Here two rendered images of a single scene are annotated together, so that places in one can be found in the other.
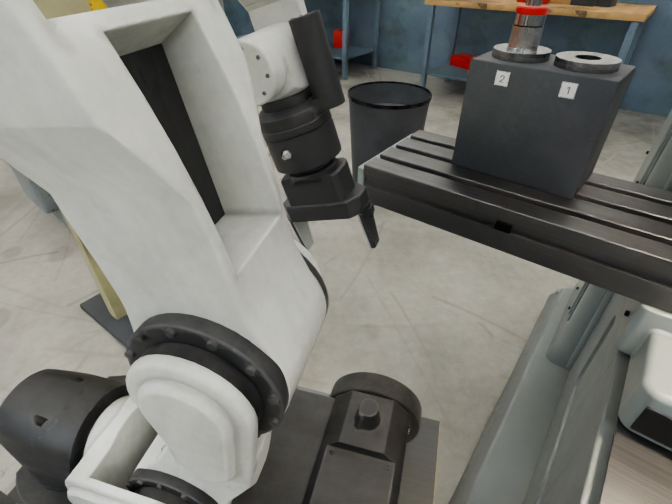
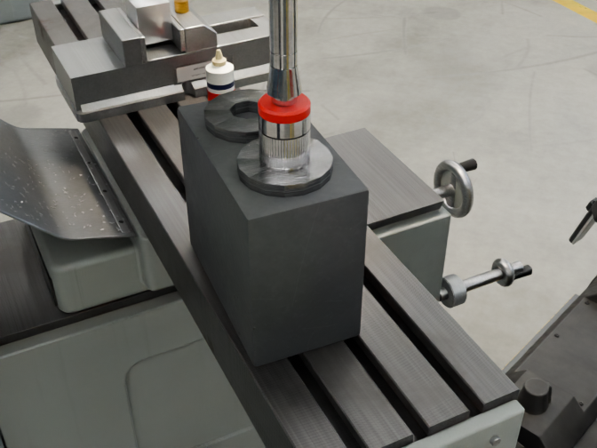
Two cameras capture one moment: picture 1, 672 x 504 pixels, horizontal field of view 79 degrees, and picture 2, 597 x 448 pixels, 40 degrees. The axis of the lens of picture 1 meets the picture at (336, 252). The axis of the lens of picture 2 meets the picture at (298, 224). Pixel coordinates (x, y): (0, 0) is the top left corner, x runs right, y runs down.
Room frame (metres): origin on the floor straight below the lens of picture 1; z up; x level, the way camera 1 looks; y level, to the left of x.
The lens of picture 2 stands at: (1.30, 0.00, 1.58)
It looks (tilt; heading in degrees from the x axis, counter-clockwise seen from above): 37 degrees down; 207
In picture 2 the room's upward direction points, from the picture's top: straight up
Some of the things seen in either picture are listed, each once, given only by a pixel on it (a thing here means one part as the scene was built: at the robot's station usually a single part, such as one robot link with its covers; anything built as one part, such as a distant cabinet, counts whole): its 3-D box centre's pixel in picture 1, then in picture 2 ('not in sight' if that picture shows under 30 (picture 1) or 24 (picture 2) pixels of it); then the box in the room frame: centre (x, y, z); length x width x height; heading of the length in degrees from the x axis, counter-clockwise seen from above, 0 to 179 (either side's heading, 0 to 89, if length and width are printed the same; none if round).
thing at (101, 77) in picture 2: not in sight; (171, 47); (0.32, -0.72, 1.02); 0.35 x 0.15 x 0.11; 143
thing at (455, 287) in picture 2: not in sight; (485, 278); (0.08, -0.22, 0.54); 0.22 x 0.06 x 0.06; 143
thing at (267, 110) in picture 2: (532, 9); (284, 105); (0.73, -0.31, 1.22); 0.05 x 0.05 x 0.01
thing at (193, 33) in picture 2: not in sight; (184, 23); (0.30, -0.71, 1.05); 0.12 x 0.06 x 0.04; 53
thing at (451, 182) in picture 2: not in sight; (438, 193); (0.02, -0.35, 0.66); 0.16 x 0.12 x 0.12; 143
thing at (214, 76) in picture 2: not in sight; (220, 84); (0.39, -0.59, 1.02); 0.04 x 0.04 x 0.11
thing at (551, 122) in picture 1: (534, 116); (267, 215); (0.70, -0.34, 1.06); 0.22 x 0.12 x 0.20; 50
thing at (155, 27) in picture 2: not in sight; (148, 17); (0.35, -0.74, 1.08); 0.06 x 0.05 x 0.06; 53
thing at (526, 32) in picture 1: (526, 31); (284, 134); (0.73, -0.31, 1.19); 0.05 x 0.05 x 0.05
